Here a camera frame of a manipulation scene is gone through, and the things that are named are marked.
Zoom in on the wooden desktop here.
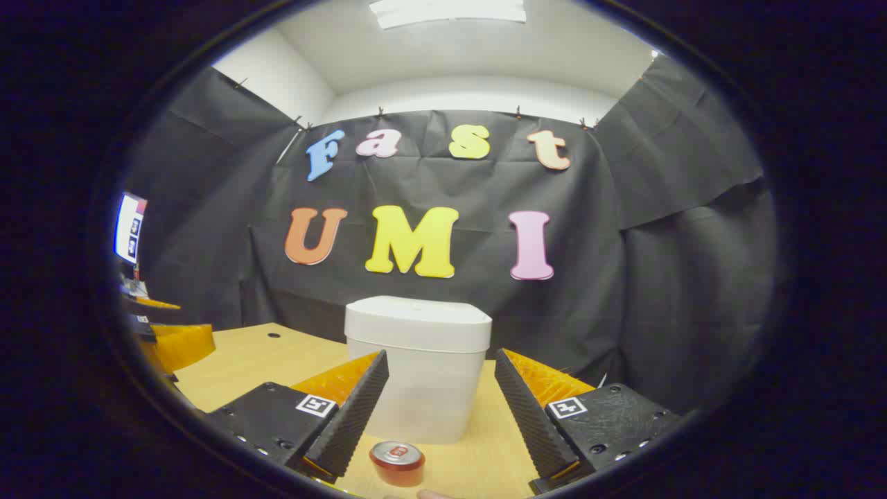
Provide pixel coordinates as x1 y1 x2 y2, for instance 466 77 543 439
173 322 604 499

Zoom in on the black backdrop cloth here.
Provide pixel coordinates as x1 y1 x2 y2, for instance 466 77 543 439
118 55 780 417

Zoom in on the white desktop garbage bin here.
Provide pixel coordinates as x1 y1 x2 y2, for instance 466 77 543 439
344 296 493 445

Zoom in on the red pop can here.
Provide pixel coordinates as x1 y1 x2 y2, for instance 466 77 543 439
369 441 425 487

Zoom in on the ceiling light panel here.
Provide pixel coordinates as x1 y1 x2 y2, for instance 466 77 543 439
369 0 527 30

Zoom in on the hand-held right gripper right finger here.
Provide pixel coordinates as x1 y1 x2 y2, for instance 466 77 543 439
495 349 683 494

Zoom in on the computer monitor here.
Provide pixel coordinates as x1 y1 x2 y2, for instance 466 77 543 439
114 193 148 265

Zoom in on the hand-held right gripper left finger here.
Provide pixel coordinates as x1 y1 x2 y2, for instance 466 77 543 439
208 351 389 484

